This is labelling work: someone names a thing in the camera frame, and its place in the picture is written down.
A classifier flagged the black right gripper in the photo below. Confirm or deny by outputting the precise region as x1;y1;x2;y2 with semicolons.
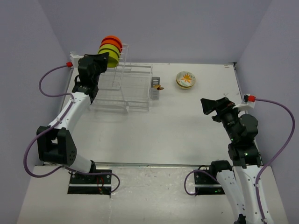
201;97;243;142

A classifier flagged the lime green bowl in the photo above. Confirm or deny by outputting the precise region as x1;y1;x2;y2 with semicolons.
98;49;119;68
99;44;120;57

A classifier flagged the blue patterned ceramic bowl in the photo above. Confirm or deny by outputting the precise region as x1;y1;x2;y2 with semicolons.
176;80;195;90

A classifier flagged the orange flower ceramic bowl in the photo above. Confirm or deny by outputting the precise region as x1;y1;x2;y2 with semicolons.
175;71;196;86

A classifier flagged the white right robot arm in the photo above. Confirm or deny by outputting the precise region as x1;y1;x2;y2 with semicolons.
200;95;274;224

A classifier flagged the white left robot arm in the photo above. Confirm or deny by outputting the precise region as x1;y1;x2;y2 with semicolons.
36;53;109;183

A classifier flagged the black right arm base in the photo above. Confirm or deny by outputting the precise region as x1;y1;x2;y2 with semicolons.
194;172;225;196

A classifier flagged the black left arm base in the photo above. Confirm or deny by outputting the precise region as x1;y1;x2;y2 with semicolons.
67;174;112;196

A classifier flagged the gold spoon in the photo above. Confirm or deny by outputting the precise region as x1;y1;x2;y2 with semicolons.
154;84;164;91

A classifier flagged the grey cutlery holder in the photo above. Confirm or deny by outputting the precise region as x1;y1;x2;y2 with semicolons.
150;77;160;100

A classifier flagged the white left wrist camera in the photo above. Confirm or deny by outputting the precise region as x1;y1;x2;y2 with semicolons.
70;51;83;68

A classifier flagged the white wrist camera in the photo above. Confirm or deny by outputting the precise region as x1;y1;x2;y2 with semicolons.
233;94;256;111
70;51;83;68

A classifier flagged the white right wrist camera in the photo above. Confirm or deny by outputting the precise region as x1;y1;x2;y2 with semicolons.
233;94;256;111

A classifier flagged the white wire dish rack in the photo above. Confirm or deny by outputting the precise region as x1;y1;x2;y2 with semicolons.
90;44;152;113

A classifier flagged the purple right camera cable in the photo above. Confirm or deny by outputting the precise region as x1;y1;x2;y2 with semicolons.
247;95;295;220

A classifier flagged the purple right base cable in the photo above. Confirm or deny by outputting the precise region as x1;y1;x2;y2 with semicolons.
184;169;218;196

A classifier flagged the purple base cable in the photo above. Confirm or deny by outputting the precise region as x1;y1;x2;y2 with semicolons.
70;171;121;194
184;169;218;196

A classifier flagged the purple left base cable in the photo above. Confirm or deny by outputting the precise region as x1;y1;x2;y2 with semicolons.
70;171;121;194

